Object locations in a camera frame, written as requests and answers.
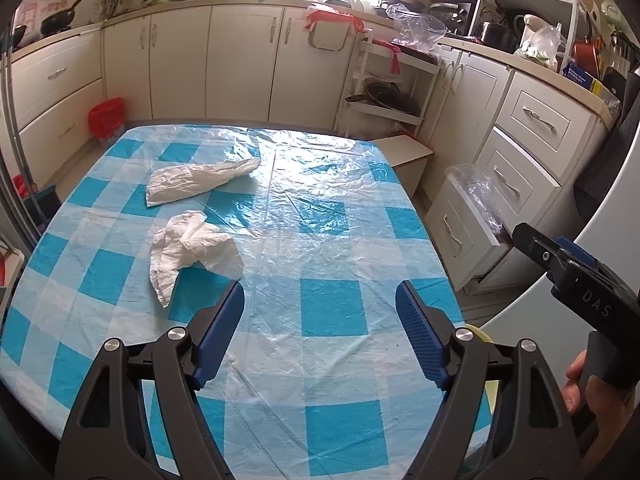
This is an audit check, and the white tissue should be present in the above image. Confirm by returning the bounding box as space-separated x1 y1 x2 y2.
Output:
149 210 244 308

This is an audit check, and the yellow plastic trash bucket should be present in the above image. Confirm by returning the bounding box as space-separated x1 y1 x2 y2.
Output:
464 324 501 411

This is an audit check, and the red lined trash basket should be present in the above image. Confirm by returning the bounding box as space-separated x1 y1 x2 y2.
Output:
88 98 126 145

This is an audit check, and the person's right hand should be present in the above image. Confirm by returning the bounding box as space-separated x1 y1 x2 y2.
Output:
561 350 634 469

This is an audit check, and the open bottom drawer with bags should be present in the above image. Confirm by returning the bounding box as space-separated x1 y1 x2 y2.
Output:
425 164 511 290

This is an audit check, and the small white step stool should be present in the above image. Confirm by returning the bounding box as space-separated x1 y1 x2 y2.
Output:
373 134 433 198

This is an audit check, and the white bag on counter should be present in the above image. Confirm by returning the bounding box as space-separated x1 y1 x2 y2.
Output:
515 25 563 70

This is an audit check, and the blue checkered plastic tablecloth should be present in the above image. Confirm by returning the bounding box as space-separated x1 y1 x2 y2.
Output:
1 126 463 479

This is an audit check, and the dark wok on trolley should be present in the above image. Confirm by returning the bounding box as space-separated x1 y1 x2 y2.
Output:
346 80 421 117

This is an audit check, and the white narrow storage trolley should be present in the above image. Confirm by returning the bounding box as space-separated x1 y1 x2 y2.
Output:
333 29 442 140

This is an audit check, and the clear plastic bag on trolley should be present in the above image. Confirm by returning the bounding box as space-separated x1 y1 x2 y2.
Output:
386 3 448 53

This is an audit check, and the red bag on cabinet hanger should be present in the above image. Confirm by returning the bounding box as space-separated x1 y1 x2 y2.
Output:
305 4 366 32

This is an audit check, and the black frying pan on stove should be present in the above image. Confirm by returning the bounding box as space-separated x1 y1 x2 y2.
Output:
40 0 84 37

